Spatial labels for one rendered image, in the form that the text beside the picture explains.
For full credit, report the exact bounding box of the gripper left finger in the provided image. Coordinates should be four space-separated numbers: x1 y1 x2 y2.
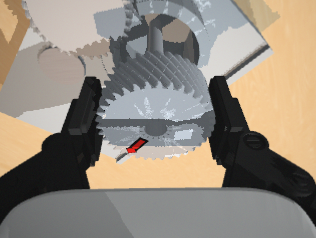
0 76 104 224

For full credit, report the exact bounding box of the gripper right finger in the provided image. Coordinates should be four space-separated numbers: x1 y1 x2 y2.
208 76 316 226

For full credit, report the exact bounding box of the grey helical gear with red arrow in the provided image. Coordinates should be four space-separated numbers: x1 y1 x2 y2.
95 50 216 160

